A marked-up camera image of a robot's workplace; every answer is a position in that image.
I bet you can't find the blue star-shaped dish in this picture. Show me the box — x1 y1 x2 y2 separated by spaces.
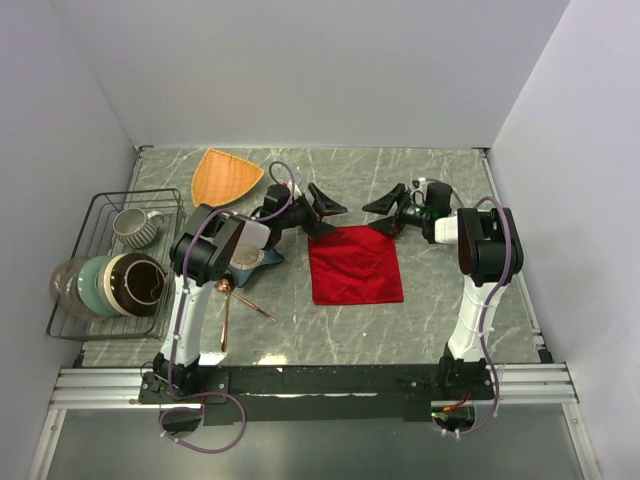
228 245 284 288

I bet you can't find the aluminium frame rail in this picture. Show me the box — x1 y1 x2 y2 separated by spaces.
49 364 578 409

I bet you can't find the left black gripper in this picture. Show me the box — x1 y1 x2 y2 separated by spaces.
279 184 347 241

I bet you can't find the brown cream ceramic bowl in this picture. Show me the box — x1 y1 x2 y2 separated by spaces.
96 253 166 317

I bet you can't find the red cloth napkin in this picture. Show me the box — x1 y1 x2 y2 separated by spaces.
308 225 404 306

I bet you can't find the clear glass bowl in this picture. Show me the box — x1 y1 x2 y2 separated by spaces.
49 257 93 321

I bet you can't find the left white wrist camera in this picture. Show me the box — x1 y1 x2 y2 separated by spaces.
286 181 303 199

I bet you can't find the copper fork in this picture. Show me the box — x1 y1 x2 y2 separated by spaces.
227 290 278 323

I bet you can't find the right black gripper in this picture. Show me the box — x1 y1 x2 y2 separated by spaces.
362 183 430 239

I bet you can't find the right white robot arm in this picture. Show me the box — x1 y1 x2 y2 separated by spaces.
362 179 524 399

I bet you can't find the black wire dish rack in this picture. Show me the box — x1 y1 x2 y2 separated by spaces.
46 188 185 342

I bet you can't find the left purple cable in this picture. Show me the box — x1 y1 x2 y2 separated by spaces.
158 160 304 455

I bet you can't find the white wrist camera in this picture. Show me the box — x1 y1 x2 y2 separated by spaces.
410 177 429 202
286 181 303 199

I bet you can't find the orange woven basket tray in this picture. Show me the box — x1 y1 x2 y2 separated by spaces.
191 148 264 207

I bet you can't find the copper spoon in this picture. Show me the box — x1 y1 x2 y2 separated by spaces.
217 278 232 353

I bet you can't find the grey ribbed mug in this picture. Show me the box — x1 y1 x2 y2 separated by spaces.
113 208 164 250

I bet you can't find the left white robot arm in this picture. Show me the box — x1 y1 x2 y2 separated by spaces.
153 183 348 402

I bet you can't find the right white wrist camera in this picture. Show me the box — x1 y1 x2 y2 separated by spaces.
410 177 429 202

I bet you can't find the green ceramic bowl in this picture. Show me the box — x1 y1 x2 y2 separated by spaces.
77 256 113 317

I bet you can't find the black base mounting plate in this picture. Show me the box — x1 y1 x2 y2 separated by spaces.
138 362 495 426

